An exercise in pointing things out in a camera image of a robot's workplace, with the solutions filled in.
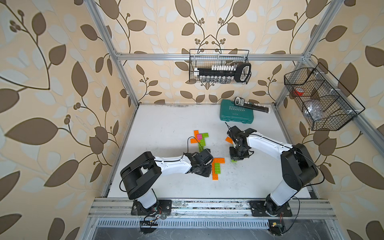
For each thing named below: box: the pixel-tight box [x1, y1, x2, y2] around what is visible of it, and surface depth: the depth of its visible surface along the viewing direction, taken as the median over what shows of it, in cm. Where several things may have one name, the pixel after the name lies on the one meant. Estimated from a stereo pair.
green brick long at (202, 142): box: [199, 138, 206, 147], surface depth 100 cm
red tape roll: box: [293, 87, 305, 96], surface depth 88 cm
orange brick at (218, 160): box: [213, 157, 226, 164], surface depth 91 cm
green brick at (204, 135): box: [201, 132, 209, 141], surface depth 104 cm
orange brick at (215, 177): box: [212, 171, 219, 181], surface depth 86 cm
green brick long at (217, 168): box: [214, 163, 222, 174], surface depth 88 cm
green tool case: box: [220, 99, 254, 124], surface depth 113 cm
